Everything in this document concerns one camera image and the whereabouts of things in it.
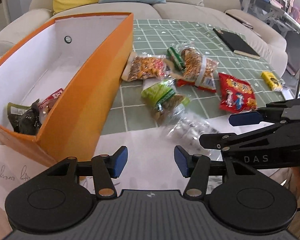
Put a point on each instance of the clear packet with orange print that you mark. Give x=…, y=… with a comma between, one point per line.
x=146, y=66

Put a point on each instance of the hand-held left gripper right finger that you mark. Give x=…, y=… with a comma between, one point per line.
x=181, y=161

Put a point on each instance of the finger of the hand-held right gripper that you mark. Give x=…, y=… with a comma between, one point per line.
x=215, y=141
x=245, y=118

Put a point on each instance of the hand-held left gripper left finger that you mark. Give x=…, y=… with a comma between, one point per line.
x=120, y=160

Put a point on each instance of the dark green snack packet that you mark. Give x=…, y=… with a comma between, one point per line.
x=26, y=121

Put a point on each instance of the orange cardboard box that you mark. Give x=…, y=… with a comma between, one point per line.
x=90, y=92

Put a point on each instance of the green pea snack packet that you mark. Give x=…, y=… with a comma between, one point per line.
x=162, y=97

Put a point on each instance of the clear packet of orange sticks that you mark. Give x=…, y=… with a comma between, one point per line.
x=195, y=63

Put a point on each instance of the green checked tablecloth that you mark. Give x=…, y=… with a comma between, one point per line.
x=152, y=32

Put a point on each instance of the red and white snack packet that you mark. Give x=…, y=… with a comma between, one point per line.
x=51, y=102

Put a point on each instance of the flat red snack packet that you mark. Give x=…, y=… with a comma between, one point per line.
x=185, y=82

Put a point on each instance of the beige sofa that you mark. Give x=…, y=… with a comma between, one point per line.
x=190, y=10

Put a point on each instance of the black notebook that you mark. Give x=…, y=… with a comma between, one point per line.
x=236, y=42

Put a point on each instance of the red cartoon snack packet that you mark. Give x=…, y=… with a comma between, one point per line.
x=236, y=92

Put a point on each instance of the white table mat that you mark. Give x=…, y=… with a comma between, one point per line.
x=145, y=140

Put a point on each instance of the grey white snack packet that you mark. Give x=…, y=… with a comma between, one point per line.
x=190, y=130

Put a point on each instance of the small yellow packet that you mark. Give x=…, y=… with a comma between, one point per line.
x=271, y=80

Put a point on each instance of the green roll snack packet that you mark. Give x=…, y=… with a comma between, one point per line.
x=175, y=58

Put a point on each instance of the paper with handwriting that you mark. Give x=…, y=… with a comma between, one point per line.
x=5, y=180

